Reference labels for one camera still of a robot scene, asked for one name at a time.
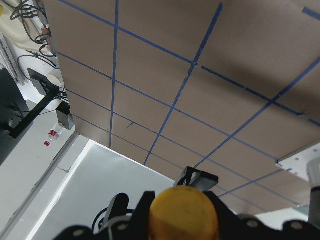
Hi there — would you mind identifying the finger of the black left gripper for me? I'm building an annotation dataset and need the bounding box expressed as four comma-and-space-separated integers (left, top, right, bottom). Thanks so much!
173, 166, 219, 192

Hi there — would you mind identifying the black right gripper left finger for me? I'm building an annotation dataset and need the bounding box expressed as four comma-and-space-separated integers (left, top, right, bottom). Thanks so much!
54, 191, 155, 240

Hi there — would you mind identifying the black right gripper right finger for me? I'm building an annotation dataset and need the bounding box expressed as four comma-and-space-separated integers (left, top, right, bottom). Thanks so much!
204, 191, 320, 240

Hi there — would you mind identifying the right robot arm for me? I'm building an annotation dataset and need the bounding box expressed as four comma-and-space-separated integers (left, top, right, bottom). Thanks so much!
57, 159, 320, 240

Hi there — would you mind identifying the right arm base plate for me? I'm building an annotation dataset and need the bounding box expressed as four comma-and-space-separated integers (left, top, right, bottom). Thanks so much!
275, 140, 320, 183

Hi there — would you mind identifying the yellow push button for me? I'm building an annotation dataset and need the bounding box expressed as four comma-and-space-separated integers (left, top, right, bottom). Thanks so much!
148, 186, 220, 240

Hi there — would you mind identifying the black monitor stand base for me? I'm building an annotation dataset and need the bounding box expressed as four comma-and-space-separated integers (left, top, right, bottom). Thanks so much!
27, 68, 60, 96

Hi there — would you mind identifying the red cap plastic bottle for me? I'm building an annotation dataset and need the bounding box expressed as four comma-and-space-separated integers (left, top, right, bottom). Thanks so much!
44, 124, 66, 147

